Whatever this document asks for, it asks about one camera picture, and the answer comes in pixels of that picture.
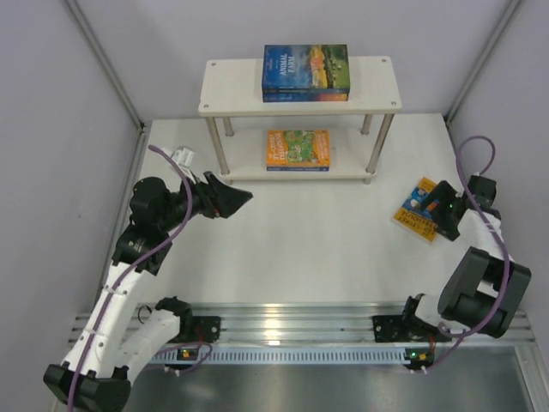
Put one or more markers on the Animal Farm book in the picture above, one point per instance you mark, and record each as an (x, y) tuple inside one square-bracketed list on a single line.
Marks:
[(306, 66)]

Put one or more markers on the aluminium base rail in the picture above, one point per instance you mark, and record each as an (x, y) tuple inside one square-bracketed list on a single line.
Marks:
[(297, 324)]

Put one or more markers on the blue 91-Storey Treehouse book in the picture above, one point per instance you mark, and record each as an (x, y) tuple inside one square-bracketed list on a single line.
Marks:
[(296, 169)]

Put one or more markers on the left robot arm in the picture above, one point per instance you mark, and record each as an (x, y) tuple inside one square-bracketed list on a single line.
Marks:
[(97, 374)]

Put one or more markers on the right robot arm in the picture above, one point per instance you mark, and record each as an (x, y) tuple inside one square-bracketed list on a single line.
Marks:
[(473, 288)]

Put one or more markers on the dark blue book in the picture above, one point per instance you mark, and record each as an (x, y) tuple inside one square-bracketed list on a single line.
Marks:
[(305, 91)]

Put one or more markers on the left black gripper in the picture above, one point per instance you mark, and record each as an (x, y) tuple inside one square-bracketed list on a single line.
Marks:
[(209, 198)]

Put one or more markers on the orange Treehouse book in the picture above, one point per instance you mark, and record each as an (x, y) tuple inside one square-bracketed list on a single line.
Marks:
[(298, 148), (413, 219)]

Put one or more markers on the perforated cable tray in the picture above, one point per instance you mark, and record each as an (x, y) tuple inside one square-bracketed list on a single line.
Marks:
[(294, 356)]

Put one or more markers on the white two-tier shelf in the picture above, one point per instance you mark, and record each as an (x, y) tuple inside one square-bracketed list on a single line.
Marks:
[(299, 113)]

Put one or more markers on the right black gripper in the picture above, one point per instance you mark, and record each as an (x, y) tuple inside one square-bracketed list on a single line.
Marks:
[(440, 213)]

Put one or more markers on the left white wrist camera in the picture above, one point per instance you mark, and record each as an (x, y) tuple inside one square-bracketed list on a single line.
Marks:
[(183, 157)]

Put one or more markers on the Jane Eyre book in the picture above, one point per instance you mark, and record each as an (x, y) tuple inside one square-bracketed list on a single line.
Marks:
[(303, 97)]

